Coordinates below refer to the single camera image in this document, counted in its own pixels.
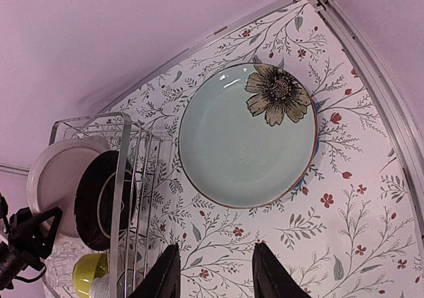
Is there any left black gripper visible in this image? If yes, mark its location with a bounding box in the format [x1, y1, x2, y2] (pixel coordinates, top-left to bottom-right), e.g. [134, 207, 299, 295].
[1, 197, 63, 290]

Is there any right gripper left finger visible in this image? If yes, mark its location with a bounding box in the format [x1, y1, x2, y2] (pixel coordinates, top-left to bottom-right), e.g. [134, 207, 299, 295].
[129, 244, 181, 298]

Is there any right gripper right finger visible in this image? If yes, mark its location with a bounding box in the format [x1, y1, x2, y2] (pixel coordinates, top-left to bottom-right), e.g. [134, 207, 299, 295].
[252, 243, 311, 298]

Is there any white ribbed plate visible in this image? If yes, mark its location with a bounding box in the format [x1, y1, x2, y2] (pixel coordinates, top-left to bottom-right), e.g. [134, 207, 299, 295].
[26, 136, 110, 242]

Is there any pale green flower plate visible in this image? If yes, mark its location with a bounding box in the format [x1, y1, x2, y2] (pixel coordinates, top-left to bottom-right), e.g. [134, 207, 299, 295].
[178, 63, 315, 209]

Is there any blue polka dot plate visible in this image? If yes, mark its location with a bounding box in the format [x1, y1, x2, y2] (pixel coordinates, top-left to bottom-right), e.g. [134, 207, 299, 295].
[289, 100, 321, 201]

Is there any white grey patterned bowl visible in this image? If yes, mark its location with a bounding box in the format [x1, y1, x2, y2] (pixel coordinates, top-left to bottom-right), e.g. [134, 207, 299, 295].
[89, 269, 144, 298]

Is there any clear glass front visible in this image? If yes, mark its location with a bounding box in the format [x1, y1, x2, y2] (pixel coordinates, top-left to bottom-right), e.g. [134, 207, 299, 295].
[42, 240, 86, 297]

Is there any yellow green bowl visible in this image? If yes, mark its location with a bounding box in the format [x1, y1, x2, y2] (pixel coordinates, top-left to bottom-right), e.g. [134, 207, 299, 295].
[72, 253, 109, 297]

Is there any dark red black plate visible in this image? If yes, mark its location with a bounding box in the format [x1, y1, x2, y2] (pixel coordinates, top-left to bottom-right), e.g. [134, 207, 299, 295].
[74, 150, 137, 251]

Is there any floral table mat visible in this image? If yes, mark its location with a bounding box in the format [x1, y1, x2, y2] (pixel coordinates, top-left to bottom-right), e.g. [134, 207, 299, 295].
[88, 0, 423, 297]

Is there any wire dish rack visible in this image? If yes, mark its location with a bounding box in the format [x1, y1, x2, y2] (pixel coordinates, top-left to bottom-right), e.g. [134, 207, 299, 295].
[49, 113, 160, 297]

